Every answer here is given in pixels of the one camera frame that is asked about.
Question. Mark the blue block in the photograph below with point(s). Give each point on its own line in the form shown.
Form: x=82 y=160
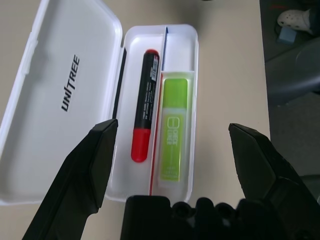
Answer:
x=287 y=36

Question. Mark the white perforated clog shoe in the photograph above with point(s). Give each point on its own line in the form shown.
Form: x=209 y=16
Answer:
x=295 y=18

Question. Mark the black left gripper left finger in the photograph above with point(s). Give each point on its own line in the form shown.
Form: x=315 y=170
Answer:
x=80 y=175

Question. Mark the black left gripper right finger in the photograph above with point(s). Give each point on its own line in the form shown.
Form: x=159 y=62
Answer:
x=262 y=170

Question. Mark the white plastic pencil case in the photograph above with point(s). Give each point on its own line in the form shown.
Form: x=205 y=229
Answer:
x=62 y=50

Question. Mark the green highlighter pen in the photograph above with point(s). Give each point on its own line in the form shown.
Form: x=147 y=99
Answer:
x=173 y=130

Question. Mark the red and black marker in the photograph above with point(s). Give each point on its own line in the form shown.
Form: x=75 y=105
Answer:
x=145 y=100

